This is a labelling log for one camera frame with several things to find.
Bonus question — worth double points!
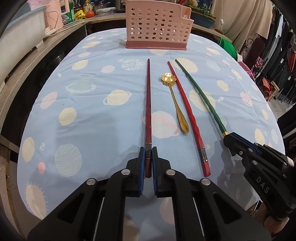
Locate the pink perforated utensil holder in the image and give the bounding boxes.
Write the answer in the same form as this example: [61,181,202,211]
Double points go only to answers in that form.
[125,1,194,50]

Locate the pink floral cloth chair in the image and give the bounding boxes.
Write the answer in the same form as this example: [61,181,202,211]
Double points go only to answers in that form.
[238,61,255,81]

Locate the bright red chopstick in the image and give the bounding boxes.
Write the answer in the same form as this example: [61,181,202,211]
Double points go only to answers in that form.
[168,61,211,177]

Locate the pink electric kettle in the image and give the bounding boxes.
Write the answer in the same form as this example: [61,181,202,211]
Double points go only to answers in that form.
[45,0,69,30]

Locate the green canister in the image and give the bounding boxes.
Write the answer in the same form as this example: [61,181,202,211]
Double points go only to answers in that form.
[62,9,75,25]

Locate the red tomato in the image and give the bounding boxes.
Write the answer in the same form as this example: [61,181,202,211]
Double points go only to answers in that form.
[85,11,95,18]

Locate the dish drainer box with lid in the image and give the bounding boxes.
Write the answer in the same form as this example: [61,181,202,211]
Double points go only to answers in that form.
[1,6,46,85]

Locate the clear food container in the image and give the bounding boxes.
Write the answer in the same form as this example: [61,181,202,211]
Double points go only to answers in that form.
[95,7,115,16]

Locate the green chopstick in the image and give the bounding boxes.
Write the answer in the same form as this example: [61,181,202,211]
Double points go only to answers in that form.
[175,59,228,137]

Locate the white power cable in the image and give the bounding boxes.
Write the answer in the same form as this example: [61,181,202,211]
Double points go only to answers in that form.
[43,10,77,37]

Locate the blue planet-print tablecloth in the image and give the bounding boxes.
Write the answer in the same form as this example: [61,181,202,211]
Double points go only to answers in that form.
[18,27,287,240]

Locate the green bag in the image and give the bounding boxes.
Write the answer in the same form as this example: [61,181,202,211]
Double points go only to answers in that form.
[218,38,237,61]

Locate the yellow oil bottle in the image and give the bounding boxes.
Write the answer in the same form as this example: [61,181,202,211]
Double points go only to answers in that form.
[83,0,92,14]

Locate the yellow snack packet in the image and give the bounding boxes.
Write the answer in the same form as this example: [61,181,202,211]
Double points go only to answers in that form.
[74,9,86,21]

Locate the gold flower spoon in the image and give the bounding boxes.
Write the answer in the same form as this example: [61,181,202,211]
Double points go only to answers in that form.
[161,73,190,133]

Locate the blue basin with vegetables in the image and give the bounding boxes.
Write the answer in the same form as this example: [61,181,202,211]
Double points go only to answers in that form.
[186,0,216,29]

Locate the beige hanging curtain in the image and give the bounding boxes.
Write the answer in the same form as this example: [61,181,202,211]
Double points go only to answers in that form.
[211,0,273,50]

